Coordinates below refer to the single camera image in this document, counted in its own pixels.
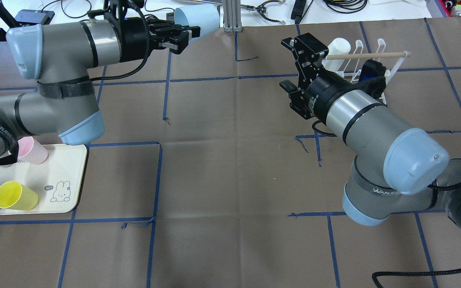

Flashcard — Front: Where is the pink plastic cup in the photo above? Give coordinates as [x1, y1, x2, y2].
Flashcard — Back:
[18, 136, 49, 164]

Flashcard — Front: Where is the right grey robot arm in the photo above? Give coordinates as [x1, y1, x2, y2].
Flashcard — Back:
[280, 33, 461, 229]

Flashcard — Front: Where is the white ikea cup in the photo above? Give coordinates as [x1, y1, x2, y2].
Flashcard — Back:
[323, 38, 351, 72]

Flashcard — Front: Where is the coiled black cable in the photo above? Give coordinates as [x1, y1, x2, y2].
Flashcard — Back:
[323, 0, 369, 13]

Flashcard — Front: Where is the black power adapter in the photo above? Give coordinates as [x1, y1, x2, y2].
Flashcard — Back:
[290, 0, 306, 22]

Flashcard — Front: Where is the aluminium frame post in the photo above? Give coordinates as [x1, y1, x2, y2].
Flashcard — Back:
[222, 0, 242, 33]

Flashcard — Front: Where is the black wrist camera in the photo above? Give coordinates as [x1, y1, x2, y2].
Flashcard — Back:
[357, 60, 387, 100]
[103, 0, 145, 20]

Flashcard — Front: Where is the white wire cup rack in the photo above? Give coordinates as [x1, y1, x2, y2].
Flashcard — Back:
[322, 38, 412, 83]

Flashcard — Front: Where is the light blue ikea cup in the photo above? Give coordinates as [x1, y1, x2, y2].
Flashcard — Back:
[174, 4, 220, 43]

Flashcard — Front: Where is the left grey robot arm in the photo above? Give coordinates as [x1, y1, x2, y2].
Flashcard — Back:
[0, 14, 201, 166]

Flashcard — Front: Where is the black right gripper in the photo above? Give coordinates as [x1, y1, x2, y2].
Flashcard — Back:
[279, 34, 351, 120]

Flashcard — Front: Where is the yellow plastic cup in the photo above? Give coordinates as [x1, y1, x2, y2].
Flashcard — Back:
[0, 180, 39, 211]

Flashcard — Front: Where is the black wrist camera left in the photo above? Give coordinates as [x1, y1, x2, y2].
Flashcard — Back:
[103, 0, 145, 20]

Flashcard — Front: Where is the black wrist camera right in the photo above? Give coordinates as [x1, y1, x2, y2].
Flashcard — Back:
[357, 60, 387, 100]

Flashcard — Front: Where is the cream tray with bunny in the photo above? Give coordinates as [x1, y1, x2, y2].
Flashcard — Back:
[0, 144, 88, 215]

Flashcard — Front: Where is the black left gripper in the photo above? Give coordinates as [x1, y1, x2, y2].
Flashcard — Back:
[118, 18, 201, 63]

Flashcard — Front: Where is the metal reacher grabber tool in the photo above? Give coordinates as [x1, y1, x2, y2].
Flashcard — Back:
[239, 0, 285, 24]

